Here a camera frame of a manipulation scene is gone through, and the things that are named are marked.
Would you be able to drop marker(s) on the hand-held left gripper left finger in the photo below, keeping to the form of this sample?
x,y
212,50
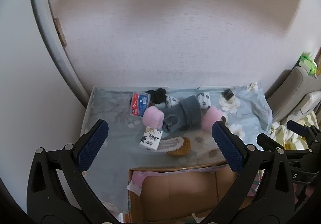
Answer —
x,y
92,143

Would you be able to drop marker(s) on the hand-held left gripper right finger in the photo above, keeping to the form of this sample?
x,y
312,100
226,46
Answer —
x,y
227,146

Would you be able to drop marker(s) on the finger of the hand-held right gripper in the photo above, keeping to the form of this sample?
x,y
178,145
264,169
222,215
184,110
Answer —
x,y
297,126
267,141

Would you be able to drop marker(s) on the white spotted sock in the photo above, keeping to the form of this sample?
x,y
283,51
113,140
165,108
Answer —
x,y
171,100
205,100

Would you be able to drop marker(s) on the printed tissue packet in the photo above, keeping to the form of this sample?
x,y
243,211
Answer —
x,y
150,140

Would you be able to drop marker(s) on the cardboard box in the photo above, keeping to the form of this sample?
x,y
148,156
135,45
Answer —
x,y
180,194

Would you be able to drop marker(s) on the yellow floral bedsheet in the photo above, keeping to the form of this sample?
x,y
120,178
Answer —
x,y
280,131

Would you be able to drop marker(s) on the white cushion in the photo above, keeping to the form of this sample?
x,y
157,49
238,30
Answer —
x,y
312,103

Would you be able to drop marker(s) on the blue floral tablecloth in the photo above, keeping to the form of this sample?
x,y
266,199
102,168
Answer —
x,y
120,143

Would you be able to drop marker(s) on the pink rolled sock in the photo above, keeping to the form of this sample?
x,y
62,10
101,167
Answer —
x,y
212,118
153,118

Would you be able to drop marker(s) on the small black box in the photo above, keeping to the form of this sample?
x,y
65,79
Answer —
x,y
227,95

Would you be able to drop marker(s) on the grey folded garment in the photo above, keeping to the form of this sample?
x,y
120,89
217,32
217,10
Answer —
x,y
181,115

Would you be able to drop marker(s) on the pink cloth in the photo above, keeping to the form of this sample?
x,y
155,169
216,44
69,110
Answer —
x,y
138,180

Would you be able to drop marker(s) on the red and blue packet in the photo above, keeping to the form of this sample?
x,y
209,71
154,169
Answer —
x,y
139,104

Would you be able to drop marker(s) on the green tissue pack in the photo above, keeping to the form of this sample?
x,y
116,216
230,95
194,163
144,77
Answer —
x,y
309,61

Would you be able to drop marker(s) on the black sock bundle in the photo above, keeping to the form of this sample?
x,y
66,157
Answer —
x,y
158,95

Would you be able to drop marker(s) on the grey door frame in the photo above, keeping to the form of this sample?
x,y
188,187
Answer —
x,y
47,38

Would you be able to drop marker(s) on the wooden wall bracket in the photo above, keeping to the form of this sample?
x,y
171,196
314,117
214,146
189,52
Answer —
x,y
60,31

